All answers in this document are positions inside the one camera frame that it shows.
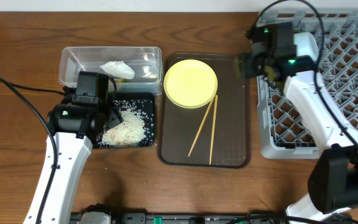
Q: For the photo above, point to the rice food waste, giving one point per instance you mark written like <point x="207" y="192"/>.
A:
<point x="129" y="129"/>

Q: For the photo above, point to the wooden chopstick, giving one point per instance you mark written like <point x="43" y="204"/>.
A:
<point x="213" y="129"/>
<point x="201" y="126"/>

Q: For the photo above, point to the black tray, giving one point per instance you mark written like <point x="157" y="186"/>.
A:
<point x="148" y="105"/>

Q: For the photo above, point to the grey dishwasher rack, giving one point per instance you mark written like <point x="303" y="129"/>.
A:
<point x="282" y="135"/>

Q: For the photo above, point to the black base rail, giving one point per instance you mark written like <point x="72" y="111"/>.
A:
<point x="100" y="213"/>

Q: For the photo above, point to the yellow plate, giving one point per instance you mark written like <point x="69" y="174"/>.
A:
<point x="190" y="83"/>

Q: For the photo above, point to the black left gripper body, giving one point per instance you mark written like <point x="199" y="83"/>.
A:
<point x="113" y="115"/>

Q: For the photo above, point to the white napkin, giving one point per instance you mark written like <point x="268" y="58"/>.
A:
<point x="118" y="69"/>

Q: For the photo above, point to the green yellow snack wrapper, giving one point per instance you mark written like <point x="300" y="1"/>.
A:
<point x="120" y="80"/>

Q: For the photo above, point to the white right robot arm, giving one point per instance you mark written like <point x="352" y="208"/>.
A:
<point x="333" y="183"/>

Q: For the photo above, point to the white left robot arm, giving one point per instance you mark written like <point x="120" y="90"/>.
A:
<point x="74" y="127"/>

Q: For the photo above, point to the brown serving tray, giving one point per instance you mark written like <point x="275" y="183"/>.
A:
<point x="232" y="141"/>

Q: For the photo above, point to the light blue bowl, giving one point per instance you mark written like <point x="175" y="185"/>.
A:
<point x="306" y="45"/>

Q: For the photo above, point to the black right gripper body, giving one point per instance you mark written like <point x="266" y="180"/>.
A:
<point x="257" y="67"/>

